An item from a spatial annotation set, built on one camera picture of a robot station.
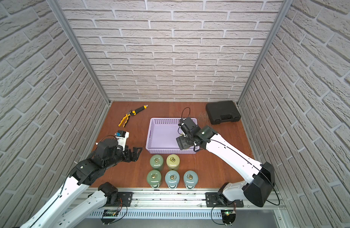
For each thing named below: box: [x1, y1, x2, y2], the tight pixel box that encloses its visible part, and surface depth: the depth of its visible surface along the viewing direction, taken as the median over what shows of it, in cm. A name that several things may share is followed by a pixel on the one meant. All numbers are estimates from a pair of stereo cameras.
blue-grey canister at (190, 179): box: [183, 170, 199, 190], surface depth 75 cm
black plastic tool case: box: [205, 100, 242, 125], surface depth 109 cm
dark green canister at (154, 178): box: [146, 169, 162, 189], surface depth 75 cm
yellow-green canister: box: [165, 153, 181, 171], surface depth 81 cm
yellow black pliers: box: [117, 109, 132, 128], surface depth 109 cm
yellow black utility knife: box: [130, 104, 149, 116], surface depth 116 cm
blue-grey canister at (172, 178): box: [165, 170, 181, 190], surface depth 75 cm
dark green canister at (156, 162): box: [149, 153, 164, 171], surface depth 81 cm
